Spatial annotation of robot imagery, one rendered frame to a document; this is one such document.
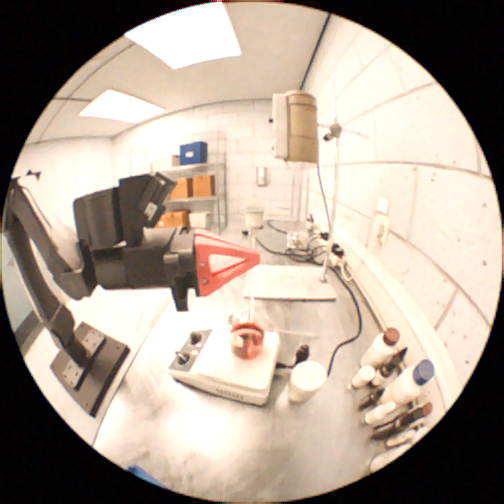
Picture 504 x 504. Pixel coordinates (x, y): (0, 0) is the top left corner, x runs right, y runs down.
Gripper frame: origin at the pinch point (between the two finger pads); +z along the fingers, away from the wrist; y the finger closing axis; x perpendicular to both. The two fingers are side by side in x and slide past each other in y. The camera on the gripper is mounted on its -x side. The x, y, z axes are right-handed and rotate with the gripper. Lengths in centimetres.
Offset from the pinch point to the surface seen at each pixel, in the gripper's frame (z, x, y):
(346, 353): 22.0, 24.5, -5.3
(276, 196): 91, 17, 217
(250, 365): -1.0, 16.3, -4.8
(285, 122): 14.6, -25.7, 25.2
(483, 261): 34.9, -6.2, -22.8
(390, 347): 24.7, 15.7, -13.0
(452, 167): 39.1, -21.3, -10.7
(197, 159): -17, -35, 220
